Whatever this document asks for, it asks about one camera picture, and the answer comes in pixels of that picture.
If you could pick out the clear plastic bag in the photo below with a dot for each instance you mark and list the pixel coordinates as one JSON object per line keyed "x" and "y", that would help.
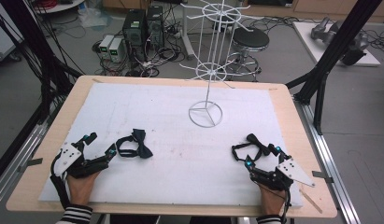
{"x": 93, "y": 17}

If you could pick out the thin wooden stick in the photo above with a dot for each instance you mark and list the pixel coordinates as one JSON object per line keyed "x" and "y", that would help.
{"x": 311, "y": 200}

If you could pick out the white floor platform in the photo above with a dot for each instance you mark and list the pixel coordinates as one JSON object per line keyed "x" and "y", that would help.
{"x": 308, "y": 40}

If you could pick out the metal table clip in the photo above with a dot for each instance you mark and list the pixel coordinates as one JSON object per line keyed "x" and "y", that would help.
{"x": 323, "y": 176}
{"x": 31, "y": 164}

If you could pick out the white power supply unit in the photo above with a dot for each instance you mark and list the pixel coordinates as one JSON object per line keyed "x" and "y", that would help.
{"x": 105, "y": 46}
{"x": 116, "y": 49}

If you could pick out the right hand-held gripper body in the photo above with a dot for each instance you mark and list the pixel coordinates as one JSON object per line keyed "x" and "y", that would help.
{"x": 283, "y": 174}

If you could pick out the white round table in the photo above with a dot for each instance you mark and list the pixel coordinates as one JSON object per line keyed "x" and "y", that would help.
{"x": 59, "y": 5}

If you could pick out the white foam mat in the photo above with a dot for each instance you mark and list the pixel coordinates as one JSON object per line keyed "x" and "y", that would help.
{"x": 180, "y": 161}

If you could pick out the person's right hand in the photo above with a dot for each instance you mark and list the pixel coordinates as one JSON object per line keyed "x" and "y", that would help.
{"x": 273, "y": 200}

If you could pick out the person's left hand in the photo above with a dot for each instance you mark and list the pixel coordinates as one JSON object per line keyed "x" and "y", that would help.
{"x": 81, "y": 188}

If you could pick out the black round stool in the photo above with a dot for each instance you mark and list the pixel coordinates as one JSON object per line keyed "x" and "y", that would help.
{"x": 250, "y": 40}

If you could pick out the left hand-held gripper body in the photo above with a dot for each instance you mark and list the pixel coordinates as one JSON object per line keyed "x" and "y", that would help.
{"x": 68, "y": 157}

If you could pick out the black computer tower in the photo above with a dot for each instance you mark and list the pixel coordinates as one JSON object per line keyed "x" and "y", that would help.
{"x": 155, "y": 26}
{"x": 134, "y": 28}

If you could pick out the aluminium rail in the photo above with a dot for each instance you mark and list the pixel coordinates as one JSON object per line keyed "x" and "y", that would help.
{"x": 15, "y": 161}
{"x": 329, "y": 161}

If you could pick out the black metal frame strut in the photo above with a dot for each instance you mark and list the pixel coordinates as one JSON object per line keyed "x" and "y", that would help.
{"x": 333, "y": 53}
{"x": 31, "y": 46}

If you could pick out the black bow tie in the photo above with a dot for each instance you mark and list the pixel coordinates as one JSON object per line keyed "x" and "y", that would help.
{"x": 256, "y": 144}
{"x": 136, "y": 144}

